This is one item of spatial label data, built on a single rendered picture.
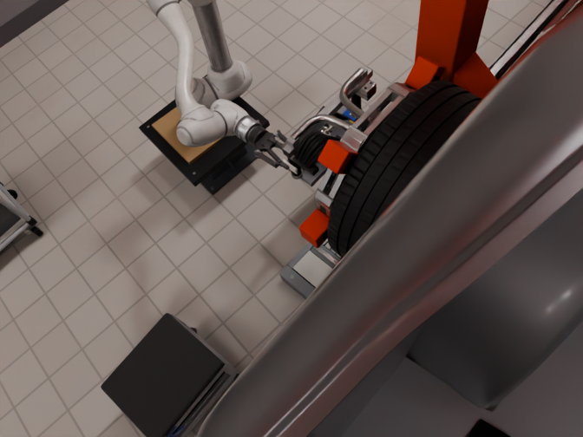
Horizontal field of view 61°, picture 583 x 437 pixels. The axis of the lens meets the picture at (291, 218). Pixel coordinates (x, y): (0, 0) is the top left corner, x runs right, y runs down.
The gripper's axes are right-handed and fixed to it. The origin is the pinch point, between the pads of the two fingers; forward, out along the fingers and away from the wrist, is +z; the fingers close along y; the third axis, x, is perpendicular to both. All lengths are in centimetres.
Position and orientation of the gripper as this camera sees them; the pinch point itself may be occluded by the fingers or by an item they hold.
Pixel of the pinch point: (294, 162)
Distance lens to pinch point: 175.3
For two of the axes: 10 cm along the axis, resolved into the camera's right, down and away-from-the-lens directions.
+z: 7.2, 5.7, -3.9
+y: -6.7, 7.0, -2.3
